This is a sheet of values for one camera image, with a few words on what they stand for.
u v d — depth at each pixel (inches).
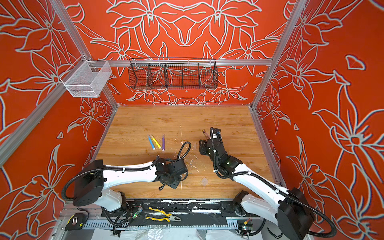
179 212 28.7
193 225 27.4
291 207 15.5
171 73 39.6
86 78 36.2
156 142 38.4
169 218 27.5
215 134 27.6
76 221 26.8
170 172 24.0
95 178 18.3
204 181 32.0
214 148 22.4
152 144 38.1
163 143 38.4
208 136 39.9
